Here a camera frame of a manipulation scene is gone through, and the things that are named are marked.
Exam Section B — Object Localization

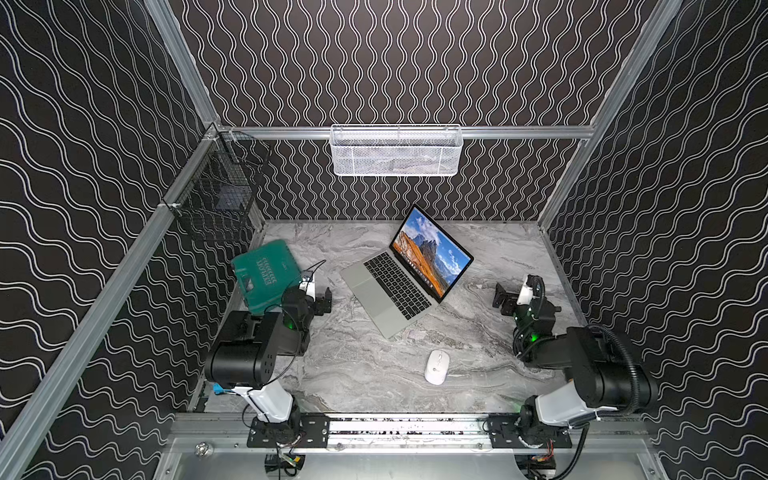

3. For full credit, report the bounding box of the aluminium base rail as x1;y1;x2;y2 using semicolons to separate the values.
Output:
170;411;652;454

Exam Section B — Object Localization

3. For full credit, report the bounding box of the green plastic case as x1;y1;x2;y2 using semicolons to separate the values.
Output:
232;240;301;316

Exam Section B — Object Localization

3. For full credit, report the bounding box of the black wire basket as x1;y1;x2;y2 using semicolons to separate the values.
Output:
170;123;273;244

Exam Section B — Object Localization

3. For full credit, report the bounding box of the blue small object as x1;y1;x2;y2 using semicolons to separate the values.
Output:
212;383;231;395

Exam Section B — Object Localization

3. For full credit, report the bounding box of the white wire mesh basket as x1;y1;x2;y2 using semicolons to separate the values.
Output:
329;124;464;177

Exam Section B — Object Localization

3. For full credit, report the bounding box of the wrist white camera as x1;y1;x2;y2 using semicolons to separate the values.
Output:
298;270;316;299
516;282;534;306

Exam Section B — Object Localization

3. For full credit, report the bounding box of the white wireless mouse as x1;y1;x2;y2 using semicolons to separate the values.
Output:
424;350;450;386

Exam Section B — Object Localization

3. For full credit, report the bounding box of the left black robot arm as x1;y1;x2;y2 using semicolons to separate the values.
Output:
204;282;333;450

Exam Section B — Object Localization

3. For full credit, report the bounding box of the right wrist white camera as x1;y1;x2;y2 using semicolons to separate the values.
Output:
516;282;534;306

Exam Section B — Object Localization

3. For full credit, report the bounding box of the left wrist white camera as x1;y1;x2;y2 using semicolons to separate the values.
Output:
298;270;316;299

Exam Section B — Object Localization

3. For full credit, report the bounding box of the silver laptop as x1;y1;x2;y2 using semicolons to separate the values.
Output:
341;205;474;339

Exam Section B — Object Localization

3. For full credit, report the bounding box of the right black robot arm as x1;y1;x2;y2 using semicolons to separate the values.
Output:
485;275;659;448

